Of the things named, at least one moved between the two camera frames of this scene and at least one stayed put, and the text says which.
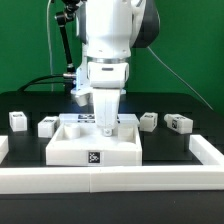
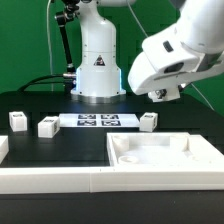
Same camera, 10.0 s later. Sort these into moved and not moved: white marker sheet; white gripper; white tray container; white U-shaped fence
Moved: white gripper; white tray container
Not moved: white marker sheet; white U-shaped fence
